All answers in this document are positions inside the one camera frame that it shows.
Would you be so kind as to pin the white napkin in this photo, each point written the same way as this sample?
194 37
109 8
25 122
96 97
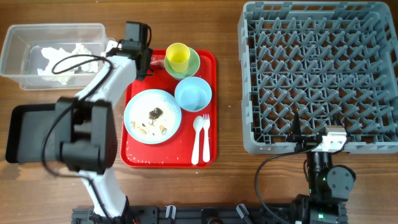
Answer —
55 55

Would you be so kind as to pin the red serving tray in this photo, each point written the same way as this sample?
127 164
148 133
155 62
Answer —
177 151

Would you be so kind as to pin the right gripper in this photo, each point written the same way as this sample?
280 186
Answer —
295 135

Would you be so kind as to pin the green saucer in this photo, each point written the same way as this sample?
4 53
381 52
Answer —
193 66

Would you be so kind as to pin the yellow plastic cup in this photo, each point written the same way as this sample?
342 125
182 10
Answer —
178 55

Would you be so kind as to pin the black food waste tray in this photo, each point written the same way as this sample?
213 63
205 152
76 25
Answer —
29 125

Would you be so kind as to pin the light blue bowl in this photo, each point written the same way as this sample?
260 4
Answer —
193 94

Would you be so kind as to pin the light blue plate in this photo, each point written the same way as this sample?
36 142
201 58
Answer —
146 101

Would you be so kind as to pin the clear plastic waste bin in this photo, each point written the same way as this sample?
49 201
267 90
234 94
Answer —
21 53

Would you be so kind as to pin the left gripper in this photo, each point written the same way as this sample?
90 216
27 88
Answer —
147 51

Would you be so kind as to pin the red snack wrapper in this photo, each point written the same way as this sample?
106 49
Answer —
157 63

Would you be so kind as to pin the food scraps and rice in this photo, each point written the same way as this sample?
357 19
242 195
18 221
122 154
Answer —
150 124

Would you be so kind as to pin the white plastic spoon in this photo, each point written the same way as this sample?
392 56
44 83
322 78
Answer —
198 126

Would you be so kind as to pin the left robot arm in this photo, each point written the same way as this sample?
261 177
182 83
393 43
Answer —
84 127

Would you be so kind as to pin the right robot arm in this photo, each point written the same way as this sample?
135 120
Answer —
329 184

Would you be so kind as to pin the grey dishwasher rack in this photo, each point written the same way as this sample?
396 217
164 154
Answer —
318 59

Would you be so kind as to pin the white plastic fork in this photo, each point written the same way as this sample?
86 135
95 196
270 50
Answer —
206 144

